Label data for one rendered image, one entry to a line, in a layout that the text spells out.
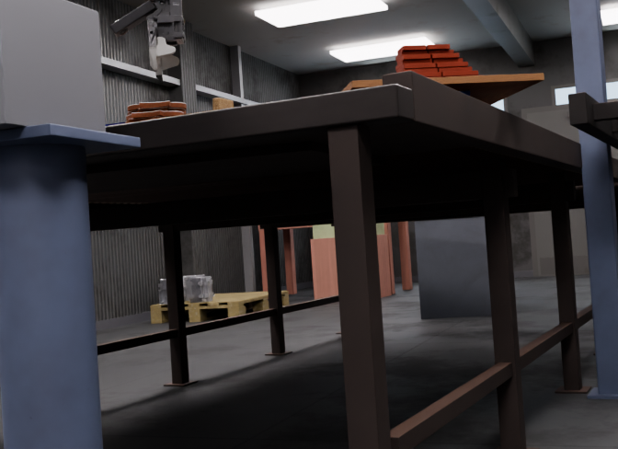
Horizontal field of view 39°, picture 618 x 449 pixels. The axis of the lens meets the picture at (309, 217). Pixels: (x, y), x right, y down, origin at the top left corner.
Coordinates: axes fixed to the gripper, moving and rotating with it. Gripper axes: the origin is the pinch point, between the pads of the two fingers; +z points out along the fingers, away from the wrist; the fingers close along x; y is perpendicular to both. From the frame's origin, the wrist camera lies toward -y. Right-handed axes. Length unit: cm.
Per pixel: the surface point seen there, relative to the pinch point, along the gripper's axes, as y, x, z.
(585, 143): 148, 110, 11
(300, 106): 30, -48, 16
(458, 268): 179, 443, 69
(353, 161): 39, -52, 27
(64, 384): -14, -52, 62
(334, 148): 35, -50, 24
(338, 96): 37, -52, 15
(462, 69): 84, 40, -6
